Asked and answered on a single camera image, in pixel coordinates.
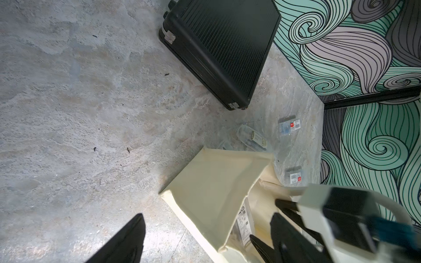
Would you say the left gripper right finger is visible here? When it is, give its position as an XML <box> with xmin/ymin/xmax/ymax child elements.
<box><xmin>270</xmin><ymin>213</ymin><xmax>332</xmax><ymax>263</ymax></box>

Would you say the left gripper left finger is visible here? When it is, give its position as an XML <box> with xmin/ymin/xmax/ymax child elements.
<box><xmin>87</xmin><ymin>213</ymin><xmax>146</xmax><ymax>263</ymax></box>

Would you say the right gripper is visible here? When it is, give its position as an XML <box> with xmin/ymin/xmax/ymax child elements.
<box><xmin>250</xmin><ymin>184</ymin><xmax>421</xmax><ymax>263</ymax></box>

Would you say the cream canvas tote bag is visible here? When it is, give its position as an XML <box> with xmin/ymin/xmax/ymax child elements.
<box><xmin>160</xmin><ymin>148</ymin><xmax>306</xmax><ymax>263</ymax></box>

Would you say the clear compass case brown label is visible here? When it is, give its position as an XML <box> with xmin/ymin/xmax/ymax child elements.
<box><xmin>236</xmin><ymin>124</ymin><xmax>269</xmax><ymax>152</ymax></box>

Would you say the small lead box near right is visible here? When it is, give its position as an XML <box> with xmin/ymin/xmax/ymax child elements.
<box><xmin>285</xmin><ymin>169</ymin><xmax>303</xmax><ymax>186</ymax></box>

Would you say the small lead box red label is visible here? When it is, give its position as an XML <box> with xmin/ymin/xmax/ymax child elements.
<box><xmin>278</xmin><ymin>119</ymin><xmax>301</xmax><ymax>135</ymax></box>

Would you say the black ribbed carrying case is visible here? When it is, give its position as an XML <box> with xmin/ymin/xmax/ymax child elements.
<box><xmin>159</xmin><ymin>0</ymin><xmax>281</xmax><ymax>111</ymax></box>

